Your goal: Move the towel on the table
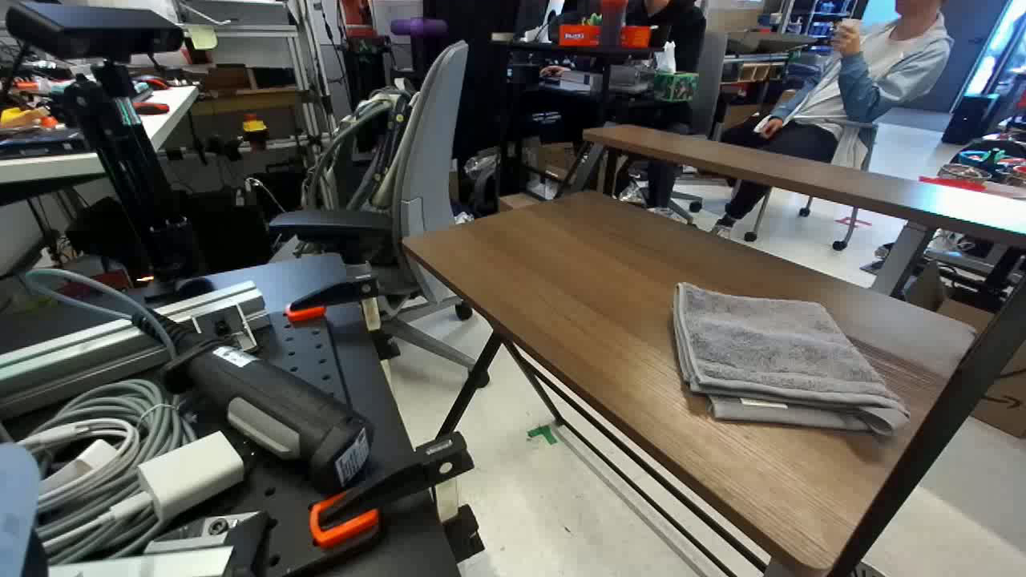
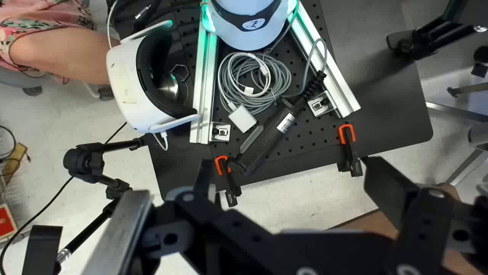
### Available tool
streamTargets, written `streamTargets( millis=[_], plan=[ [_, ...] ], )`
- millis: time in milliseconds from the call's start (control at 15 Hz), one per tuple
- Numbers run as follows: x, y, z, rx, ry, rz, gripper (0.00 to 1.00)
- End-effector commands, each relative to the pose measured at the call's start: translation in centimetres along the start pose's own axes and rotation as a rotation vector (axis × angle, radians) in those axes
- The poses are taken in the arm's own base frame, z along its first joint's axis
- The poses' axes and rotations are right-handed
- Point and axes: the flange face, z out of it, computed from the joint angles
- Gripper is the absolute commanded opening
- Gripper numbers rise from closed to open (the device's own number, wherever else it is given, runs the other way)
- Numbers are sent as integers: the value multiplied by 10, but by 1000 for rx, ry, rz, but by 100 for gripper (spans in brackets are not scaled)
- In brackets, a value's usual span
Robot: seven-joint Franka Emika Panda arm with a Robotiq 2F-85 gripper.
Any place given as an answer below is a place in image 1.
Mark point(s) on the grey towel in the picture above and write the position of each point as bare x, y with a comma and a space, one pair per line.
778, 360

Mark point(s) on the grey office chair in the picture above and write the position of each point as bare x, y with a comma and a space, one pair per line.
413, 201

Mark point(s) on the black orange clamp rear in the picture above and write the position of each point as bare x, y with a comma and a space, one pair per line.
320, 304

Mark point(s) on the black orange clamp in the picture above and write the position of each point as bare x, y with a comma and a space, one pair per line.
320, 304
355, 513

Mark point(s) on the orange storage bin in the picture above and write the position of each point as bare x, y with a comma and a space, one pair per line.
594, 36

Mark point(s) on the black orange clamp front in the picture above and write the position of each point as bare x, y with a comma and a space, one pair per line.
355, 513

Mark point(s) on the black handheld device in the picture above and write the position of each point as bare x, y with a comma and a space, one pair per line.
287, 415

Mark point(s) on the white power adapter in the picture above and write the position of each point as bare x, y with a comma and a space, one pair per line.
191, 476

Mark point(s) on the seated person in grey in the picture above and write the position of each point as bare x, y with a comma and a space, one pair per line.
863, 80

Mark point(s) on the long wooden bench table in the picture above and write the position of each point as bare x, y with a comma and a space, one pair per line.
920, 208

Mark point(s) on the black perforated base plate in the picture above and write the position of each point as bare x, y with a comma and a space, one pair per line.
335, 358

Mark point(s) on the aluminium extrusion rail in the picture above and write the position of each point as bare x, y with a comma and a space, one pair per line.
61, 366

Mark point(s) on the black camera on stand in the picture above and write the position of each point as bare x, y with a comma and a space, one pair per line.
105, 112

